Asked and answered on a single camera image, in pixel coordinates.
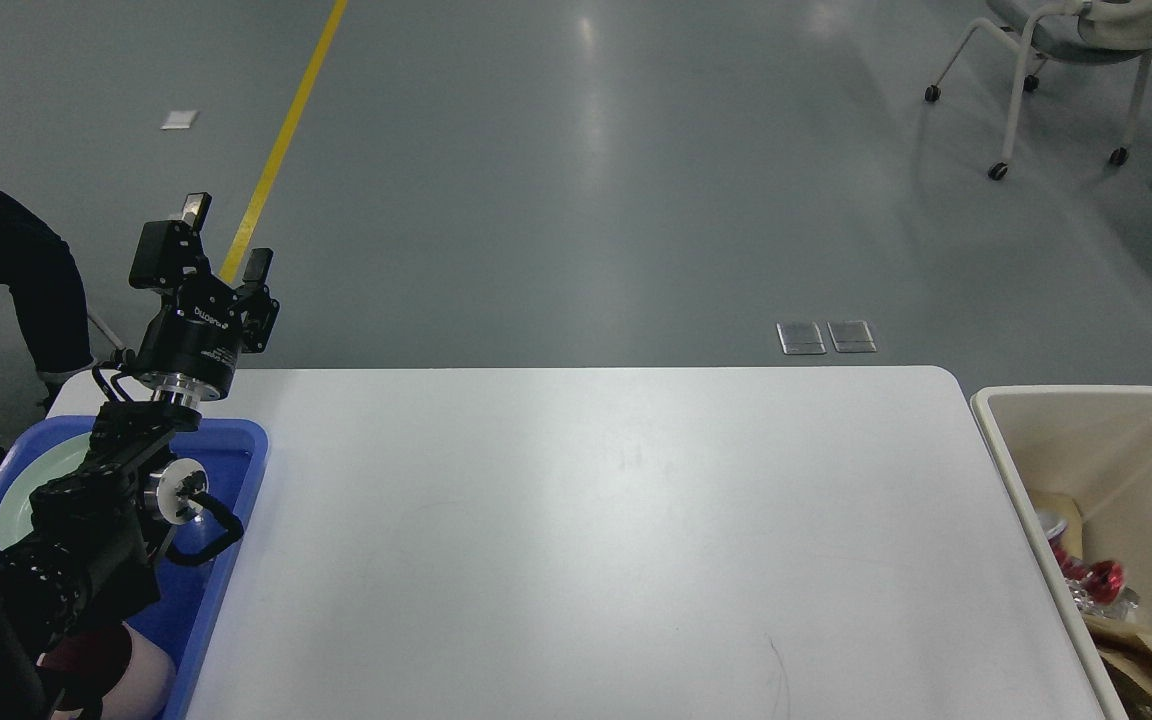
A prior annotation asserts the beige plastic bin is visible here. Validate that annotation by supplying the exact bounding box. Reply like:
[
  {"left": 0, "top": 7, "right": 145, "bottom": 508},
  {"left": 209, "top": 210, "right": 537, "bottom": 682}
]
[{"left": 972, "top": 386, "right": 1152, "bottom": 719}]

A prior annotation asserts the red foil wrapper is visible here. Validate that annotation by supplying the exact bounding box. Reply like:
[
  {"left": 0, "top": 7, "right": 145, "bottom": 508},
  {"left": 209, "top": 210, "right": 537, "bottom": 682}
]
[{"left": 1043, "top": 533, "right": 1126, "bottom": 602}]

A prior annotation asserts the grey office chair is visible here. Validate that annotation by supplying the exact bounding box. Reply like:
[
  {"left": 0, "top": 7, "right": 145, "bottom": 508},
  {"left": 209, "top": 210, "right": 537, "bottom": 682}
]
[{"left": 923, "top": 1, "right": 1152, "bottom": 182}]

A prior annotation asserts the pink mug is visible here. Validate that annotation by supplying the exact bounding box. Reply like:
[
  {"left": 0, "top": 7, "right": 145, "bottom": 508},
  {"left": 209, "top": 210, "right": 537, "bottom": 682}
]
[{"left": 38, "top": 623, "right": 177, "bottom": 719}]

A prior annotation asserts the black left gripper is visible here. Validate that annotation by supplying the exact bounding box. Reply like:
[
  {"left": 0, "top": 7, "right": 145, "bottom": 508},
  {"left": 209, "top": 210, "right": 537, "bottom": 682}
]
[{"left": 128, "top": 192, "right": 280, "bottom": 402}]

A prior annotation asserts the mint green plate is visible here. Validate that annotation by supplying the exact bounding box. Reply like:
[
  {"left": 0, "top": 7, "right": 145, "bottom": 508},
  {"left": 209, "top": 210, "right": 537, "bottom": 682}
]
[{"left": 0, "top": 432, "right": 91, "bottom": 550}]

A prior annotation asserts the blue plastic tray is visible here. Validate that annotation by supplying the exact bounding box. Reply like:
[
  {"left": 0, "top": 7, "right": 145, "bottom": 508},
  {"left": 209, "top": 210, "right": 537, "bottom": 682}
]
[{"left": 0, "top": 415, "right": 270, "bottom": 719}]

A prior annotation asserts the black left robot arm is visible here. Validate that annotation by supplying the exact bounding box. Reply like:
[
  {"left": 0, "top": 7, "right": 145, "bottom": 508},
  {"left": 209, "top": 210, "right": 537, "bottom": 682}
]
[{"left": 0, "top": 192, "right": 280, "bottom": 719}]

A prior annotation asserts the grey metal floor plate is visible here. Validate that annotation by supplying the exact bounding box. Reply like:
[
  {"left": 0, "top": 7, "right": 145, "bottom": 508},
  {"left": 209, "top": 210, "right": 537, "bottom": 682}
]
[{"left": 776, "top": 323, "right": 828, "bottom": 356}]

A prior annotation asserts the aluminium foil sheet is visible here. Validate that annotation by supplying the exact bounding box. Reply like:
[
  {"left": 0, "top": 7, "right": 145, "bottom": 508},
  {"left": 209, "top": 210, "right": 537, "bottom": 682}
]
[{"left": 1068, "top": 583, "right": 1140, "bottom": 623}]

